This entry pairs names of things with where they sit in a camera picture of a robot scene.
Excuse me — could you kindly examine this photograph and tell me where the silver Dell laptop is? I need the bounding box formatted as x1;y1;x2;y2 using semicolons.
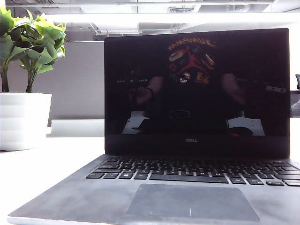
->
7;28;300;225

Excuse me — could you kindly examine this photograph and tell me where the grey fabric desk partition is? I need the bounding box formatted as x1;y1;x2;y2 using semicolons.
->
7;41;105;120

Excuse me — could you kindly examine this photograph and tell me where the long ceiling light strip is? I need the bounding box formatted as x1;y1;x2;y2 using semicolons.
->
44;13;300;24

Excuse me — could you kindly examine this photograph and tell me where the white ribbed plant pot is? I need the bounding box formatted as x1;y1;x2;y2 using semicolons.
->
0;92;53;152

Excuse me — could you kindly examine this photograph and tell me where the green artificial plant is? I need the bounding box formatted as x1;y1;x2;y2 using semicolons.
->
0;4;67;93

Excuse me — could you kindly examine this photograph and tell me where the black office chair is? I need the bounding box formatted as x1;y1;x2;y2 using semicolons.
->
290;74;300;117

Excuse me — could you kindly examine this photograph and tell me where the silver partition base rail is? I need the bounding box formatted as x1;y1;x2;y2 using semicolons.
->
46;119;105;138

